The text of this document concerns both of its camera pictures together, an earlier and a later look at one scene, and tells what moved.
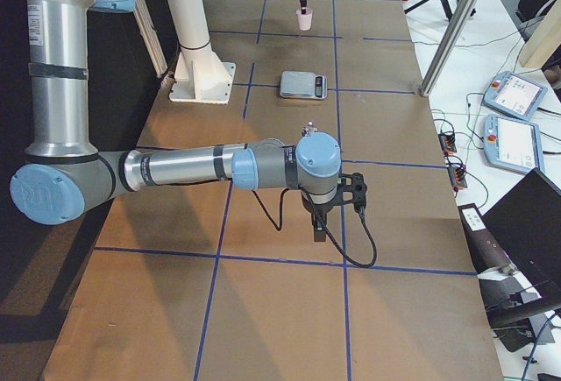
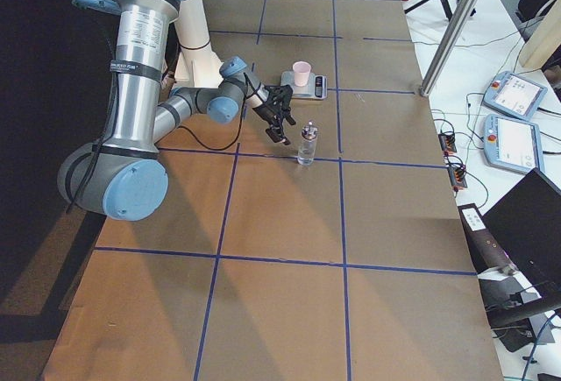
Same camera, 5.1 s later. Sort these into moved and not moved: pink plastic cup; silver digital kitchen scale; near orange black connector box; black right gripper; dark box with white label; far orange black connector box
Moved: black right gripper; pink plastic cup
Not moved: near orange black connector box; far orange black connector box; silver digital kitchen scale; dark box with white label
